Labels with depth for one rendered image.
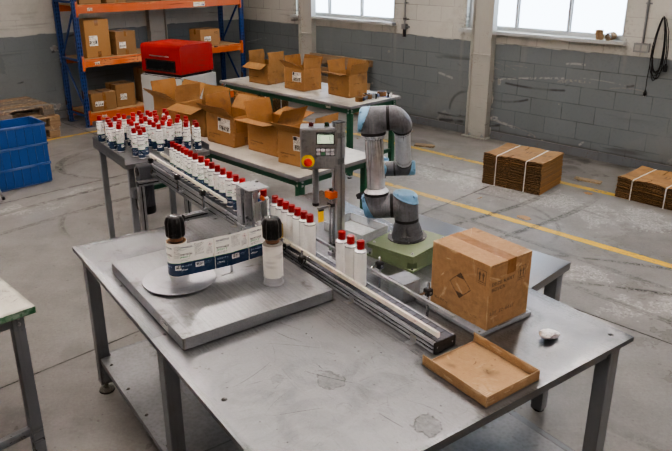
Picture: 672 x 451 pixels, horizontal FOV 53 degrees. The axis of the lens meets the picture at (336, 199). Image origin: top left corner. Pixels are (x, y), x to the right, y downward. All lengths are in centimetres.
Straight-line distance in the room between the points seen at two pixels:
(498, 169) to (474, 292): 443
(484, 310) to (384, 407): 61
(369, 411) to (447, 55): 728
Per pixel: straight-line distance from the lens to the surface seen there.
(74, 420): 377
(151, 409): 335
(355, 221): 364
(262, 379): 238
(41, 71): 1041
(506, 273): 262
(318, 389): 232
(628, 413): 388
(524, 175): 685
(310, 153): 300
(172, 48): 830
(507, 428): 323
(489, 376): 243
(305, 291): 281
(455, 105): 913
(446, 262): 269
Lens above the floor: 218
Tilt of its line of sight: 20 degrees down
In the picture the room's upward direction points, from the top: straight up
